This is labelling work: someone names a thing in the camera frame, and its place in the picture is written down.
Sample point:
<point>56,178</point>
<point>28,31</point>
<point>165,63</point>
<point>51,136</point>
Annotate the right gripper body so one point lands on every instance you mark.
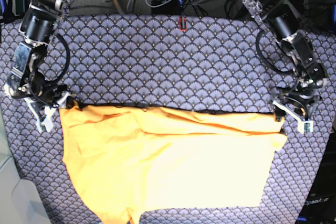
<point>33,85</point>

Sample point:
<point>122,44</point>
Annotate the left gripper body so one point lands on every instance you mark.
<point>303,95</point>

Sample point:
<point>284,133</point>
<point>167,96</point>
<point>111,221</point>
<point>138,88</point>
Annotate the yellow T-shirt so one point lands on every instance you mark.
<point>124,161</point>

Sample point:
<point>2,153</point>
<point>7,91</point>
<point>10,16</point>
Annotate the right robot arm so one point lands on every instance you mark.
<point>39,27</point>

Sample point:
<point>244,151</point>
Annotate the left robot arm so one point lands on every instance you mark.
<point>281,18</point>

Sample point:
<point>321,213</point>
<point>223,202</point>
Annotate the black OpenArm box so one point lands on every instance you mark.
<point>320,204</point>

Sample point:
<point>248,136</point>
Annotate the blue fan-pattern table cloth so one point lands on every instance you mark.
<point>147,60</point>

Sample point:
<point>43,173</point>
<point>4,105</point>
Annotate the white plastic bin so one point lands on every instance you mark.
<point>20,200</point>

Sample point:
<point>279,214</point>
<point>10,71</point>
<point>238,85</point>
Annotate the red black clamp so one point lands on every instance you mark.
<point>182,23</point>

